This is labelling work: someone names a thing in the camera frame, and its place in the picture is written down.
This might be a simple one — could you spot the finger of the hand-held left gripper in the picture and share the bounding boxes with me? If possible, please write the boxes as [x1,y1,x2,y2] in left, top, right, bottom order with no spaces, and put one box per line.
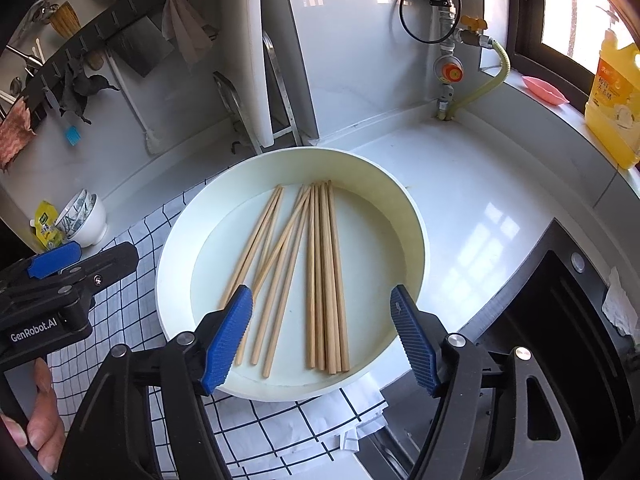
[54,242,140,312]
[27,241,84,280]

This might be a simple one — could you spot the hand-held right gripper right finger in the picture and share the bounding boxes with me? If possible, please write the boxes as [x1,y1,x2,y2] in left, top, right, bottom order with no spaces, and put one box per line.
[390,285,586,480]

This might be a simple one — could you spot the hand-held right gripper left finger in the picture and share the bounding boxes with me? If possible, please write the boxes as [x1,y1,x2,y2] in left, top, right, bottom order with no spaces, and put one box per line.
[55,285,253,480]

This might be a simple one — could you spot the bundle of wooden chopsticks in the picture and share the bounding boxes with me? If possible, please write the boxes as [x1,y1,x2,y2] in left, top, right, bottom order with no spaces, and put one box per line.
[218,180,351,380]

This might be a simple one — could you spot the white round tray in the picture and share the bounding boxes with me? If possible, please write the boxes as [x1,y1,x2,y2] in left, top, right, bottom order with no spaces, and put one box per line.
[155,146,431,402]

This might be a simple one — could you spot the person's left hand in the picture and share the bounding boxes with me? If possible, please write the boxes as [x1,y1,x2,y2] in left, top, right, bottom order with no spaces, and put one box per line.
[0,358,67,462]

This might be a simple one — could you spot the yellow green pouch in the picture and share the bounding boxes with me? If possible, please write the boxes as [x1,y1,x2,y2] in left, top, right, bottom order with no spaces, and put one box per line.
[31,200,66,253]

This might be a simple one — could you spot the white ceramic bowl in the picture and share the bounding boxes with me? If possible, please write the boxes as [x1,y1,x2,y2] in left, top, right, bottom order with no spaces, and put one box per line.
[65,192,108,248]

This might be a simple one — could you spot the black white checkered cloth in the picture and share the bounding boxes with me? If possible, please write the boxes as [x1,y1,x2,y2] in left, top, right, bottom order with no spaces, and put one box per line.
[47,180,388,480]

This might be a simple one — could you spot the blue patterned bowl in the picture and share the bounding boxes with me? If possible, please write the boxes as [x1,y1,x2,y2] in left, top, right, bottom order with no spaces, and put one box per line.
[54,189,98,236]

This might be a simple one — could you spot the blue silicone brush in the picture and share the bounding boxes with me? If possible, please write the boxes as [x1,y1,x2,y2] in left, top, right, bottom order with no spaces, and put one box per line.
[44,85,83,148]

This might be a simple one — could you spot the pink rag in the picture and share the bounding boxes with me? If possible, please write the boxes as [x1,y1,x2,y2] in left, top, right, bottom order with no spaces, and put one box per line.
[0,100,38,173]

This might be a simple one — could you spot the white dish brush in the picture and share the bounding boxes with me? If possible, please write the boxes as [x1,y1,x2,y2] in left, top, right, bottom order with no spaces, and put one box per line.
[107,52,163,156]

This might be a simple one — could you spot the black gas stove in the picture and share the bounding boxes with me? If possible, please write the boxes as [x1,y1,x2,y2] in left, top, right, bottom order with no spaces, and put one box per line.
[467,217,640,480]

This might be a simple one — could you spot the dark hanging cloth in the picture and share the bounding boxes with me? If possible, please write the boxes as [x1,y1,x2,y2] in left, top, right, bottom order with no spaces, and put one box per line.
[59,57,121,126]

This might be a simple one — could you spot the white crumpled tissue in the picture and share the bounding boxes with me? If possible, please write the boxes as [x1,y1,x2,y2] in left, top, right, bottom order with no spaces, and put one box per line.
[601,266,633,338]

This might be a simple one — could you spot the white cutting board on rack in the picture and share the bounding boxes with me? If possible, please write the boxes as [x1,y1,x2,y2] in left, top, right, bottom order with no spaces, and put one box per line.
[212,30,303,157]

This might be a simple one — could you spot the steel cleaver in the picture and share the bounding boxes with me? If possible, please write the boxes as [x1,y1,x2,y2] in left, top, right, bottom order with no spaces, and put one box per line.
[106,12,176,78]

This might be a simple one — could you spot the beige hanging cloth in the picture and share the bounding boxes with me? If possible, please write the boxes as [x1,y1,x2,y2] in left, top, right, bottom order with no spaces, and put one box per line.
[161,0,216,71]

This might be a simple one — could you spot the gas regulator with orange knob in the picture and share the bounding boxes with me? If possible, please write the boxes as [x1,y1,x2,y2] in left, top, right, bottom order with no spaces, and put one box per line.
[432,55,463,83]

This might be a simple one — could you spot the pink dish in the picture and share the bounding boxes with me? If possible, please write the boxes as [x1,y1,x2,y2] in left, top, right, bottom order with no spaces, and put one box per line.
[521,75,571,106]

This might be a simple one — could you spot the yellow liquid bottle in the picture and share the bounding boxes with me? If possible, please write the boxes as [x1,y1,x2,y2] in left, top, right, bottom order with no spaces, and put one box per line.
[584,27,640,170]

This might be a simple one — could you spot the dark framed window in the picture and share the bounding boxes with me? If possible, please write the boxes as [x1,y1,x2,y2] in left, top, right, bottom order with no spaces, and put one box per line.
[510,0,640,96]

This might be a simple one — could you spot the gas valve with hose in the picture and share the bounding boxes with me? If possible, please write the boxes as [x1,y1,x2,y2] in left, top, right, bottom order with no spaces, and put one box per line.
[434,0,488,121]

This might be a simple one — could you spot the black cable loop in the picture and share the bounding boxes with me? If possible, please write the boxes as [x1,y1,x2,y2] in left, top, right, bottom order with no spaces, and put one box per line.
[398,0,458,43]

